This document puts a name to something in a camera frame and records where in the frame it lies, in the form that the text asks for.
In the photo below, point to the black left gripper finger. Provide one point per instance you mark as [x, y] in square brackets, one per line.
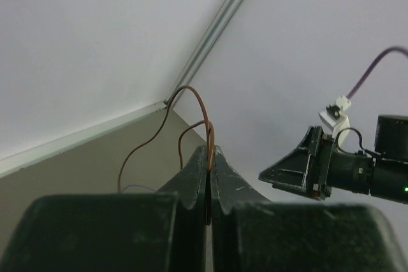
[161, 231]

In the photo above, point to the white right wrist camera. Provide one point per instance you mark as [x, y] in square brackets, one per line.
[334, 116]

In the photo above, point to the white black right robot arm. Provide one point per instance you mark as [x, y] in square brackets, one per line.
[389, 180]

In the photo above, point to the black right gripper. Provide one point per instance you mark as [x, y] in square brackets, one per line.
[251, 233]

